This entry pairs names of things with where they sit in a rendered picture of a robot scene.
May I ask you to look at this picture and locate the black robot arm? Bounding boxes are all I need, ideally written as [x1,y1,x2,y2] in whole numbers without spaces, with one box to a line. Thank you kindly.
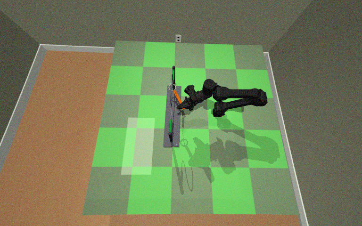
[201,79,267,117]

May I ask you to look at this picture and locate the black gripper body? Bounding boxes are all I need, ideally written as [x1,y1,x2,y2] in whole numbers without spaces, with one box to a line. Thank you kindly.
[187,90,205,111]

